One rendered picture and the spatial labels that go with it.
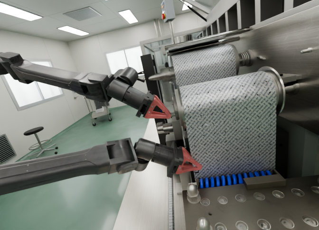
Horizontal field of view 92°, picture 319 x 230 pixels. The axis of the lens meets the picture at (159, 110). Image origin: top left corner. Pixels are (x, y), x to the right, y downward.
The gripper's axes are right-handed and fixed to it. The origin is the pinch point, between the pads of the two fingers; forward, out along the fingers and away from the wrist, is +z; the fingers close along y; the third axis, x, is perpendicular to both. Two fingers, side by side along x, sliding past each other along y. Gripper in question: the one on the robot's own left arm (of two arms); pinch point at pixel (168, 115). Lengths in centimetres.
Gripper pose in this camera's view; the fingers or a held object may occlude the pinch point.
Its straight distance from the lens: 49.4
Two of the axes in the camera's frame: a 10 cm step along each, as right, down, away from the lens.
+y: -0.4, 3.1, -9.5
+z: 8.9, 4.4, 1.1
